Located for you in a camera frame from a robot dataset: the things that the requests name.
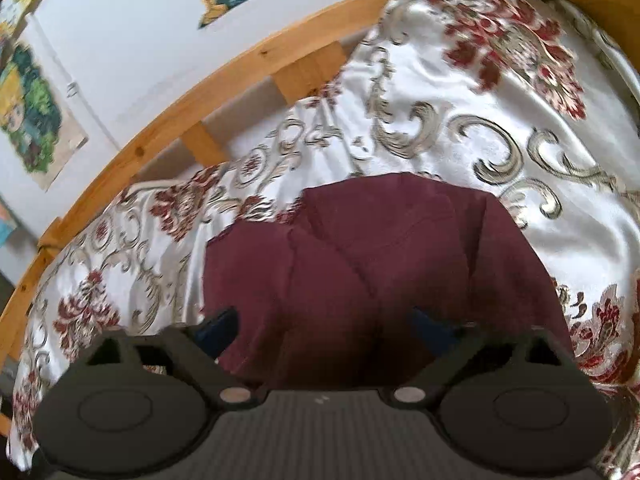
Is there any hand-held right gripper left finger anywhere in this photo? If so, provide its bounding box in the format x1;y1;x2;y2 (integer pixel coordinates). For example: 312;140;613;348
86;306;264;412

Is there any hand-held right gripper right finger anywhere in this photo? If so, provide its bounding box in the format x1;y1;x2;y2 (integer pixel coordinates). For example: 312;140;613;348
384;307;577;409

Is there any maroon long-sleeved top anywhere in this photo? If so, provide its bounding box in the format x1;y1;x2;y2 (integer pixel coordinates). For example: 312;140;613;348
202;172;574;392

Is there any white floral bed cover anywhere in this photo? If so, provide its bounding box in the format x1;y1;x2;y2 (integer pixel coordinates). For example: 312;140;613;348
7;0;640;480

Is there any blue cartoon wall poster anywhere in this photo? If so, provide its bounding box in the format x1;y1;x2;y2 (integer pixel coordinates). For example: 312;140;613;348
0;199;22;249

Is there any wooden bed frame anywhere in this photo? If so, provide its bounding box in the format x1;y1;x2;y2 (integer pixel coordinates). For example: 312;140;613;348
0;0;640;438

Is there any white wall pipe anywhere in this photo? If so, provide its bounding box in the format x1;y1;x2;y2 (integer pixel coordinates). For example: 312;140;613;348
27;12;123;153

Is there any blond cartoon figure wall poster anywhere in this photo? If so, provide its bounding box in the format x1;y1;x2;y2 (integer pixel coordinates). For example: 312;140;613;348
0;42;89;192

